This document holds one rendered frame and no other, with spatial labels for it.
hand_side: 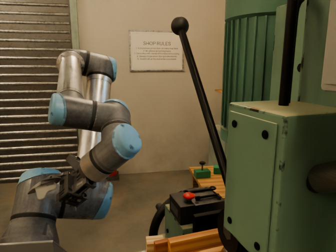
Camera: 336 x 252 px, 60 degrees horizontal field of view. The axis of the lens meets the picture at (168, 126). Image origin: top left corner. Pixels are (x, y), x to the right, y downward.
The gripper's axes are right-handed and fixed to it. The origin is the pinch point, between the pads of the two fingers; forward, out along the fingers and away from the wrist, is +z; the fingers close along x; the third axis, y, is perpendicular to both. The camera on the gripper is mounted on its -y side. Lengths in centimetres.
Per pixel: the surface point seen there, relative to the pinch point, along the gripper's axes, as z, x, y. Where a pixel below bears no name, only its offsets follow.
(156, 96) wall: 33, 151, -214
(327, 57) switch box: -76, -26, 42
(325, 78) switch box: -75, -25, 42
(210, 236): -43, 12, 31
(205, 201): -43, 16, 21
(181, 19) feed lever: -67, -18, 6
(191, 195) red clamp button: -42.2, 11.6, 20.2
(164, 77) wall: 12, 146, -225
